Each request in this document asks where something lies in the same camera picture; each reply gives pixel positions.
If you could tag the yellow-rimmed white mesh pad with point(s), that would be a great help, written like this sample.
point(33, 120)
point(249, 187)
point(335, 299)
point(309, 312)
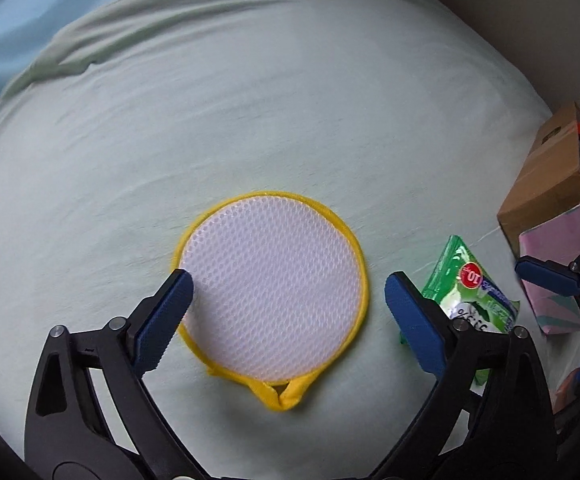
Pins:
point(270, 280)

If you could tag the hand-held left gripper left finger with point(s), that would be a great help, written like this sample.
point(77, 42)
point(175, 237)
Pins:
point(164, 320)

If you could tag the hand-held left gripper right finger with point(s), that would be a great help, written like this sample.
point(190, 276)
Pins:
point(415, 320)

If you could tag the green tissue packet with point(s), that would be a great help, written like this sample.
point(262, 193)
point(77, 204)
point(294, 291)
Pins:
point(452, 270)

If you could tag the light blue hanging cloth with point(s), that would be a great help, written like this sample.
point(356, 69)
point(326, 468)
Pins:
point(19, 10)

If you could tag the pink printed cardboard box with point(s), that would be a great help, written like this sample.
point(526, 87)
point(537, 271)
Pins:
point(545, 180)

